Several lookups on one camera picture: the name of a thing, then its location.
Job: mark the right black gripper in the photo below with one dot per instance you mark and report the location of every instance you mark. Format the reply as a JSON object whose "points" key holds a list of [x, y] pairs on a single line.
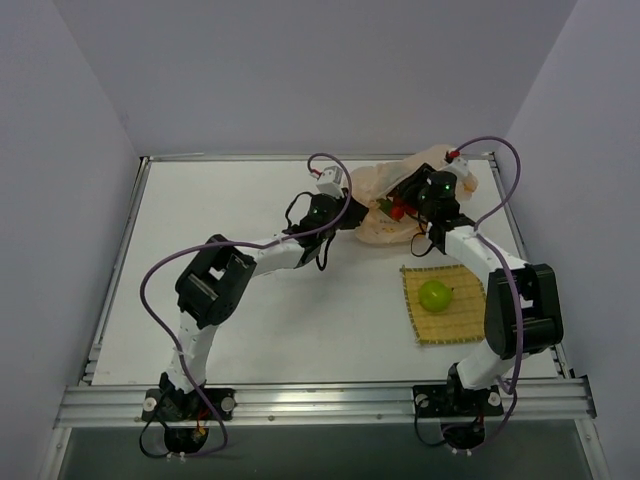
{"points": [[409, 183]]}

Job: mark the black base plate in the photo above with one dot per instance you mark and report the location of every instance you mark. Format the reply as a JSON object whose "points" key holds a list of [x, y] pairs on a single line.
{"points": [[175, 406], [442, 401]]}

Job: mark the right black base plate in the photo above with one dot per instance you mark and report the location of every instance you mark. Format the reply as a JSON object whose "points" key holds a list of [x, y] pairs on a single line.
{"points": [[442, 401]]}

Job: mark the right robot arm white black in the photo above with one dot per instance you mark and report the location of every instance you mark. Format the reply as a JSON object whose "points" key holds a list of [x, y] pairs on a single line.
{"points": [[522, 314]]}

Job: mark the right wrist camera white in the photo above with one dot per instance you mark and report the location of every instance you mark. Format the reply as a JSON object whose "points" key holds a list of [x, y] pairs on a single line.
{"points": [[456, 164]]}

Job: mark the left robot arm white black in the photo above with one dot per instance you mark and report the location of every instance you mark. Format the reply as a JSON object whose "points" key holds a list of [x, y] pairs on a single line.
{"points": [[213, 283]]}

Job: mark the green fake pear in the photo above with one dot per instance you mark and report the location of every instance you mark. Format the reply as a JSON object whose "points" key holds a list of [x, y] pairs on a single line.
{"points": [[435, 296]]}

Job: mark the aluminium front rail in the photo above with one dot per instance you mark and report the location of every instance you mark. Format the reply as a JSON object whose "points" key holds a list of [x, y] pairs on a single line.
{"points": [[314, 404]]}

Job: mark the red fake fruit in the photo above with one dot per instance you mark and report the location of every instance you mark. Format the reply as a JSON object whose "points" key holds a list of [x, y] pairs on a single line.
{"points": [[394, 208]]}

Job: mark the yellow woven bamboo mat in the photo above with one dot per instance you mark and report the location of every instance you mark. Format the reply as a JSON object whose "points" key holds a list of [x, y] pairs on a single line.
{"points": [[461, 321]]}

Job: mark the translucent plastic bag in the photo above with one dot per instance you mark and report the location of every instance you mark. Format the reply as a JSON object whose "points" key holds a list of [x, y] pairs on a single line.
{"points": [[371, 183]]}

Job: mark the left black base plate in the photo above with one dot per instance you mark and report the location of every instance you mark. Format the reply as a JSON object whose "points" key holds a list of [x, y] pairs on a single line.
{"points": [[175, 406]]}

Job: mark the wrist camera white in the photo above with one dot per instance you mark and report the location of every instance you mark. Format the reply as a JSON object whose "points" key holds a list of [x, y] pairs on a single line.
{"points": [[329, 181], [456, 164]]}

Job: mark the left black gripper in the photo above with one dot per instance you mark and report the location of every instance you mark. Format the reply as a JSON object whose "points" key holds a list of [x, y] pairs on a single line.
{"points": [[356, 211]]}

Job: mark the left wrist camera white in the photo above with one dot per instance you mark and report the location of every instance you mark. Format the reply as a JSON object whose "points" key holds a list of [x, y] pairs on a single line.
{"points": [[329, 181]]}

